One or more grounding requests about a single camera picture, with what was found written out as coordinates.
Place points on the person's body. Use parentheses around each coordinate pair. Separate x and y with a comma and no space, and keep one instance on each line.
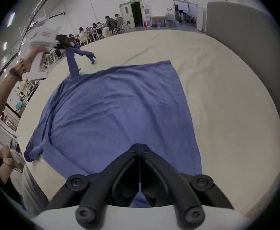
(8,174)

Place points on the group of people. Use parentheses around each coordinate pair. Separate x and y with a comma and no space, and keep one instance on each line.
(108,24)

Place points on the grey padded headboard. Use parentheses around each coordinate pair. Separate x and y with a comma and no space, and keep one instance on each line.
(250,44)

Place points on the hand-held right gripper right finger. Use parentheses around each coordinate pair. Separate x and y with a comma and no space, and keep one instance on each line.
(178,188)

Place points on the person's left hand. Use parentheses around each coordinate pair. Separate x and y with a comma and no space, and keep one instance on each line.
(29,60)

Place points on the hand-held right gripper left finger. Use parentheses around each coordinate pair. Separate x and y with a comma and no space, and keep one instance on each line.
(99,188)

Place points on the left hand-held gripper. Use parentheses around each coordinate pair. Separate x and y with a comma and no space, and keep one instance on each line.
(43,38)

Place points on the blue shirt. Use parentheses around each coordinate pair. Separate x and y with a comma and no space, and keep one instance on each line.
(118,104)

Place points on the bed with beige sheet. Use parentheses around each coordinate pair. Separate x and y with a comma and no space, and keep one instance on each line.
(226,104)

